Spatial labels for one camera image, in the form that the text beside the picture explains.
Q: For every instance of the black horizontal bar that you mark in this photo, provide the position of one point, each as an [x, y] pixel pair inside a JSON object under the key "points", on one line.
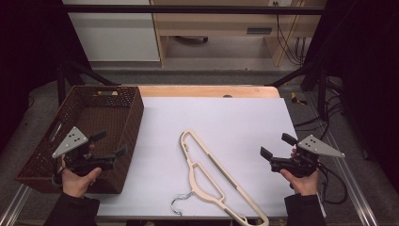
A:
{"points": [[188, 9]]}

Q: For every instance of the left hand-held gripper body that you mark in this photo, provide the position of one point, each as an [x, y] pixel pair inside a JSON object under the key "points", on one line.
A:
{"points": [[70, 141]]}

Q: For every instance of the aluminium rail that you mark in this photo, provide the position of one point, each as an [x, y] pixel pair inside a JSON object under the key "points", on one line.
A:
{"points": [[14, 207], [348, 175]]}

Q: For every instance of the yellow and black tool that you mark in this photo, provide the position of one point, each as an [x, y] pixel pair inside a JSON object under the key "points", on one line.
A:
{"points": [[296, 99]]}

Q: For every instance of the beige hanger with metal hook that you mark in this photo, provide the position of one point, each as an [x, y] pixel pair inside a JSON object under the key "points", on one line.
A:
{"points": [[200, 175]]}

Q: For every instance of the black metal stand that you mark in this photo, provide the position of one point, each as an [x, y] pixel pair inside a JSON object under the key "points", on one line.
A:
{"points": [[321, 91], [62, 81]]}

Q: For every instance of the person's right hand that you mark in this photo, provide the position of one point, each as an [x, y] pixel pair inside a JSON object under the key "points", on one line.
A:
{"points": [[304, 185]]}

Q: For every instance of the white cabinet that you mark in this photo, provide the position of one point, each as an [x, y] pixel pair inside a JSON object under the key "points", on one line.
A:
{"points": [[116, 34]]}

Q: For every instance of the light wooden desk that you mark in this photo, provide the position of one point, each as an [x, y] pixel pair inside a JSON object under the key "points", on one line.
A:
{"points": [[213, 23]]}

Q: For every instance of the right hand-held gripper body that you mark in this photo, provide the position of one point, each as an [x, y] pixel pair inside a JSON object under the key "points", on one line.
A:
{"points": [[316, 147]]}

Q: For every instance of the person's left hand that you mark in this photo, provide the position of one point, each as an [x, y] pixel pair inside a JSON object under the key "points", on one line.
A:
{"points": [[76, 185]]}

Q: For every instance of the dark curtain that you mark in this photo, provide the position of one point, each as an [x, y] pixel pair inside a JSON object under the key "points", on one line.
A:
{"points": [[31, 47], [367, 78]]}

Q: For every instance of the white table sheet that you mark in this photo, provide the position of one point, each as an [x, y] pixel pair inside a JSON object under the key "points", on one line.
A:
{"points": [[226, 125]]}

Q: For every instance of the brown woven plastic basket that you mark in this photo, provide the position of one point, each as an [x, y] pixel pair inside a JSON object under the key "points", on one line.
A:
{"points": [[94, 116]]}

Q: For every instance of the dark chair base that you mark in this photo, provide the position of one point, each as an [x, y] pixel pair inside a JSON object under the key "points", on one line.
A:
{"points": [[191, 39]]}

